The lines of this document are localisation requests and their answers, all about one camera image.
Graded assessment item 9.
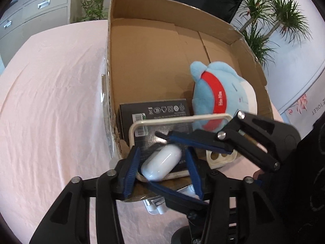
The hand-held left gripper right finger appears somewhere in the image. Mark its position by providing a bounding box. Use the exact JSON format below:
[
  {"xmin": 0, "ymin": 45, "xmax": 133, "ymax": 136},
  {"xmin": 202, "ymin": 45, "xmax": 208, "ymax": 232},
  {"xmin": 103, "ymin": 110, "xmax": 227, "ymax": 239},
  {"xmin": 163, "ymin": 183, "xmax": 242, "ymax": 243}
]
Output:
[{"xmin": 185, "ymin": 148, "xmax": 281, "ymax": 244}]

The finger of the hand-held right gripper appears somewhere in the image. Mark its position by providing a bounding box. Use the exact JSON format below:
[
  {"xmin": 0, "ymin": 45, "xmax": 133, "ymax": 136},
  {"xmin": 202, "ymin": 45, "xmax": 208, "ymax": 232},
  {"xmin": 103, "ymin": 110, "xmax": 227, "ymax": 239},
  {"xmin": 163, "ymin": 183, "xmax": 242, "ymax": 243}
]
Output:
[
  {"xmin": 155, "ymin": 112, "xmax": 301, "ymax": 171},
  {"xmin": 147, "ymin": 182, "xmax": 210, "ymax": 244}
]

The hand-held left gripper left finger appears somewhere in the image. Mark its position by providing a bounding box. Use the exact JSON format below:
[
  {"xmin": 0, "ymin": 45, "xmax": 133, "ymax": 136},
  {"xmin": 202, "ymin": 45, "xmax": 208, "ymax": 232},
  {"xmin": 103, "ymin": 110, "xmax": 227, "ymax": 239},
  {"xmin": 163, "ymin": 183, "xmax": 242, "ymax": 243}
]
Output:
[{"xmin": 33, "ymin": 147, "xmax": 142, "ymax": 244}]

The white phone case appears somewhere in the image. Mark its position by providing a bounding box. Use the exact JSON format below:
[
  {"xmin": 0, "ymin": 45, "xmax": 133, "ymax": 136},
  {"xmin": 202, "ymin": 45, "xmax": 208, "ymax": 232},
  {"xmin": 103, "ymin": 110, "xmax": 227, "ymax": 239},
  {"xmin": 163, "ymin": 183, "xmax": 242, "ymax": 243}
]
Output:
[{"xmin": 129, "ymin": 113, "xmax": 239, "ymax": 183}]

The white earbuds case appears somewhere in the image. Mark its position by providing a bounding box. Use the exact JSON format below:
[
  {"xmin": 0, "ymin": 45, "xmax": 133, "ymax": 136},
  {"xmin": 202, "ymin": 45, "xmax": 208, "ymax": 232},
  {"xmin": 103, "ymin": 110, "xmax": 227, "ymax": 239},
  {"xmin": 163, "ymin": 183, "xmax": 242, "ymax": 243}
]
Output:
[{"xmin": 140, "ymin": 144, "xmax": 182, "ymax": 181}]

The black box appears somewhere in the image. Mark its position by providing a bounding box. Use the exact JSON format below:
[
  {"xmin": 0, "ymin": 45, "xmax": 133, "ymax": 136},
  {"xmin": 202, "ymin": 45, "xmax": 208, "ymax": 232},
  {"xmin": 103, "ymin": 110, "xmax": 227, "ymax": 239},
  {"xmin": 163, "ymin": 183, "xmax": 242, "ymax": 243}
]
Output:
[{"xmin": 119, "ymin": 98, "xmax": 196, "ymax": 173}]

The blue plush toy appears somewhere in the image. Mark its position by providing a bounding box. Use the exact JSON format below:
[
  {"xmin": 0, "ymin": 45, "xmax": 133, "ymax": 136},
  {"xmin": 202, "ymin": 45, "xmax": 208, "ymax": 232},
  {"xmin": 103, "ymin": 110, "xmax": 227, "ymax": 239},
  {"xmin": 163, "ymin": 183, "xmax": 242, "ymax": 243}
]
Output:
[{"xmin": 190, "ymin": 61, "xmax": 258, "ymax": 133}]

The brown cardboard box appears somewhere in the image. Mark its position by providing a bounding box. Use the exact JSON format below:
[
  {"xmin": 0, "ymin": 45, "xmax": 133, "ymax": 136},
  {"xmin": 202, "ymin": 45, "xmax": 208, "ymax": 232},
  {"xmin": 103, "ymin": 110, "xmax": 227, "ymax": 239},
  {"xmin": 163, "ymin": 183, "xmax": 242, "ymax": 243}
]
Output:
[{"xmin": 102, "ymin": 0, "xmax": 275, "ymax": 202}]

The silver phone stand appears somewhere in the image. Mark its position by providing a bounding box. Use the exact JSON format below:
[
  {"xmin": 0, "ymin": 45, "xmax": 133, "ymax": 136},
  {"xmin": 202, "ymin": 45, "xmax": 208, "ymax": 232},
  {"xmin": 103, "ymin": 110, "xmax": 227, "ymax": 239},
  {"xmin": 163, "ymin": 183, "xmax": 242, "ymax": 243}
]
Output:
[{"xmin": 143, "ymin": 185, "xmax": 200, "ymax": 214}]

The black round object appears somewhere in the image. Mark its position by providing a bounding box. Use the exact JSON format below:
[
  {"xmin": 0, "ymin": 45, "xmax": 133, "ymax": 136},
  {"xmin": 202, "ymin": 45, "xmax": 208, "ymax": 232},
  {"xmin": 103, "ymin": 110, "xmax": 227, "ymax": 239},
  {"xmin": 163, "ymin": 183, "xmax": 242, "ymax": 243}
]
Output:
[{"xmin": 171, "ymin": 227, "xmax": 191, "ymax": 244}]

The green palm plant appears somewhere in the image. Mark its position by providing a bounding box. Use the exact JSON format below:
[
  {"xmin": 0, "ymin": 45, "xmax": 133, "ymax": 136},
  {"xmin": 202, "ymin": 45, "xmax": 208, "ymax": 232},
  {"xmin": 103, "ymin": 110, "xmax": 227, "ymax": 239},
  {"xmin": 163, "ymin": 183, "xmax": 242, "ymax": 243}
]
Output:
[{"xmin": 237, "ymin": 0, "xmax": 311, "ymax": 68}]

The leafy green plant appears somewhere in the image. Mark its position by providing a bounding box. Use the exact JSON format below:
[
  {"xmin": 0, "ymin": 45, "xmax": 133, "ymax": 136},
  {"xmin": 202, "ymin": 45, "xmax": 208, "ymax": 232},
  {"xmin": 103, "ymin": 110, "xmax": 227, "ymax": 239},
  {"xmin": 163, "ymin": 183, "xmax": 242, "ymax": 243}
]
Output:
[{"xmin": 75, "ymin": 0, "xmax": 109, "ymax": 23}]

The grey metal cabinet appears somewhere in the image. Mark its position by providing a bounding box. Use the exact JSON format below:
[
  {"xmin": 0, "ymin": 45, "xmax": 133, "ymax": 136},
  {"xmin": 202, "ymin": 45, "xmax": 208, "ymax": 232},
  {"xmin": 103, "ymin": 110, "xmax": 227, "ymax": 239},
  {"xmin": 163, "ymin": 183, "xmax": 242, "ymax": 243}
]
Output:
[{"xmin": 0, "ymin": 0, "xmax": 74, "ymax": 68}]

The flowered wall poster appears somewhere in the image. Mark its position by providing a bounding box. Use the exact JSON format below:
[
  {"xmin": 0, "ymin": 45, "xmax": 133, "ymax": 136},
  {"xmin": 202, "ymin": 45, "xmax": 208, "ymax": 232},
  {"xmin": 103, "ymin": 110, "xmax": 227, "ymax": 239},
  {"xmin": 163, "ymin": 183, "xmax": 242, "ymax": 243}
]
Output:
[{"xmin": 278, "ymin": 63, "xmax": 325, "ymax": 133}]

